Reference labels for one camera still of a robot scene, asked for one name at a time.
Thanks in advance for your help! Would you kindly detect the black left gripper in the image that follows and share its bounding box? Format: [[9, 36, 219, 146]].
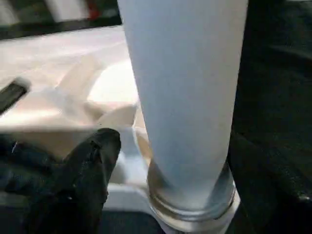
[[0, 82, 68, 195]]

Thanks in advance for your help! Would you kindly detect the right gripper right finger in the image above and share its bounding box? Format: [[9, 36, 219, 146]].
[[228, 131, 312, 234]]

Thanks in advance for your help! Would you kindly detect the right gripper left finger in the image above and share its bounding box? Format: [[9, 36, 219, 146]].
[[26, 127, 122, 234]]

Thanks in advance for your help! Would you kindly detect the white plastic table top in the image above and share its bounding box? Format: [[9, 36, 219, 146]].
[[0, 25, 242, 234]]

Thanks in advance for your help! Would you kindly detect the white plastic table leg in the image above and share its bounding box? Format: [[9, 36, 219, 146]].
[[116, 0, 250, 220]]

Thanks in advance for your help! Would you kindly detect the black work mat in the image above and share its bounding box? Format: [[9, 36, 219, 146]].
[[0, 19, 312, 234]]

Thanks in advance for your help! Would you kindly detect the white glass-door cabinet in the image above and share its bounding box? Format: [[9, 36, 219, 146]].
[[0, 0, 122, 25]]

